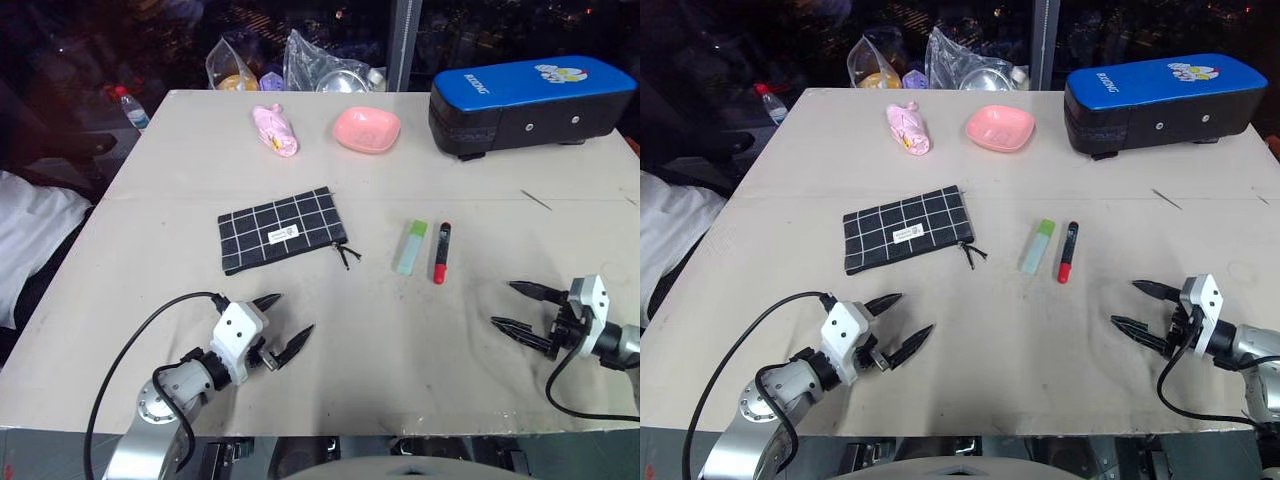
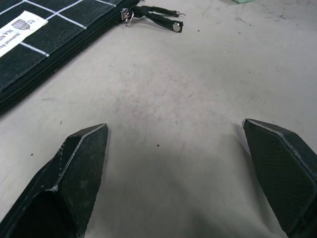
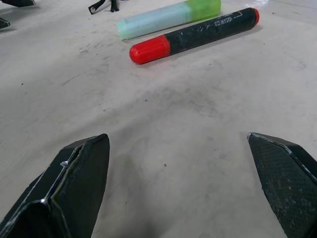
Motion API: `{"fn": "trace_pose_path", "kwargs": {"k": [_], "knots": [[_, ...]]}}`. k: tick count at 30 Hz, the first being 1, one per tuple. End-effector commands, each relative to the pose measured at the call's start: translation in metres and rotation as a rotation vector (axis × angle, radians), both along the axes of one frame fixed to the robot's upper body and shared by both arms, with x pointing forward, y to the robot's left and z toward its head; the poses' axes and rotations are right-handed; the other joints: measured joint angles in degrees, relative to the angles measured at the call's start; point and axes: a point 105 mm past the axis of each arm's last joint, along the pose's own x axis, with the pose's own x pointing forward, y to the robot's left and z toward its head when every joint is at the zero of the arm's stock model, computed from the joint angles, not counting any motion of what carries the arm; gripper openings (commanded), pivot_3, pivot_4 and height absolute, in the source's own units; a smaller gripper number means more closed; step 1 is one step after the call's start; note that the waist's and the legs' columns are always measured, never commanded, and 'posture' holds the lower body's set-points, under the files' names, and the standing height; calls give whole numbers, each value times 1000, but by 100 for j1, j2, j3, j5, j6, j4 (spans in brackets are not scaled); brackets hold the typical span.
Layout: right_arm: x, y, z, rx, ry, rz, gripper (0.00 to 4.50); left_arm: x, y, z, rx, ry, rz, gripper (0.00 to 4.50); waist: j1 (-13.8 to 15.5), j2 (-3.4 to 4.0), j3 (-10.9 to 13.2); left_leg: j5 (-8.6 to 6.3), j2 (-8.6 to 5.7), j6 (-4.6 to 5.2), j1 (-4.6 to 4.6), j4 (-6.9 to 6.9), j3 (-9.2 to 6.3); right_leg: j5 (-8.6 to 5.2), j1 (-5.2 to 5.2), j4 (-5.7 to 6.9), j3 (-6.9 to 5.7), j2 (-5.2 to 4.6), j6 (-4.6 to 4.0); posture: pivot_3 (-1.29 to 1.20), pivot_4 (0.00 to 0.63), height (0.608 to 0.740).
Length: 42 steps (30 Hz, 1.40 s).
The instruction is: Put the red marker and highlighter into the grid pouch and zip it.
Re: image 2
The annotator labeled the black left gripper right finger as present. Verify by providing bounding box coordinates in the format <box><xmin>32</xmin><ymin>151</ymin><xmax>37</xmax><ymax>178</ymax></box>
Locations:
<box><xmin>242</xmin><ymin>118</ymin><xmax>317</xmax><ymax>238</ymax></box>

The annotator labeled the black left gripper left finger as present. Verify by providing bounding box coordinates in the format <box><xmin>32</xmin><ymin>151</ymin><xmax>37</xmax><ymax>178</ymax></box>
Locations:
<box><xmin>0</xmin><ymin>123</ymin><xmax>109</xmax><ymax>238</ymax></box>

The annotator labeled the black strap with metal snap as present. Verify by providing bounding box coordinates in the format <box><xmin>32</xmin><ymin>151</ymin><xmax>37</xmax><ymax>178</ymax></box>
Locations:
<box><xmin>125</xmin><ymin>5</ymin><xmax>184</xmax><ymax>33</ymax></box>

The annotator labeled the dark green checked zipper pouch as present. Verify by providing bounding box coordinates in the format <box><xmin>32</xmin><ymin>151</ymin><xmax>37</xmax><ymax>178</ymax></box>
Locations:
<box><xmin>0</xmin><ymin>0</ymin><xmax>142</xmax><ymax>115</ymax></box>

